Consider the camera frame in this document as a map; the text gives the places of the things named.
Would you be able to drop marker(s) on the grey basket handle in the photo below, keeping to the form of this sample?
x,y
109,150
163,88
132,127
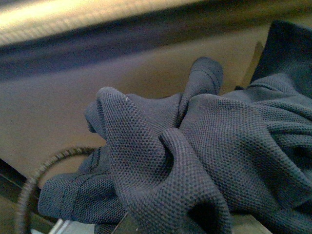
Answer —
x,y
25,206

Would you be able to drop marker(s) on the dark blue polo shirt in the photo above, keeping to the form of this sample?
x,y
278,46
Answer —
x,y
197,156

